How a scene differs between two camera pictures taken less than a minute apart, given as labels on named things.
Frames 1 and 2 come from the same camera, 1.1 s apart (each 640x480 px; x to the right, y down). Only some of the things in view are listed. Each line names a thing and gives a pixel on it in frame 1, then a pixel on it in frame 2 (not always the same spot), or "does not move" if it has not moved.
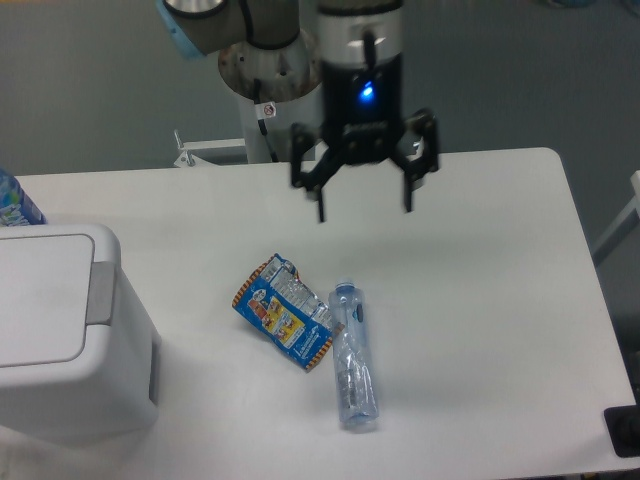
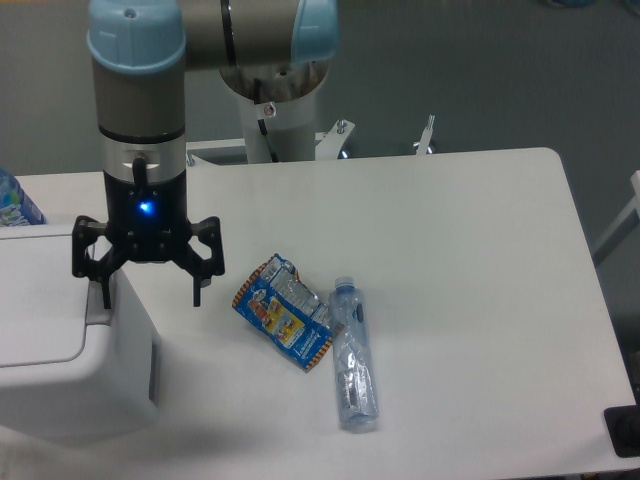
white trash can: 80,354 does not move
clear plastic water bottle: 356,371 does not move
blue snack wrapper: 290,319 does not move
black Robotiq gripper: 362,116 -> 147,222
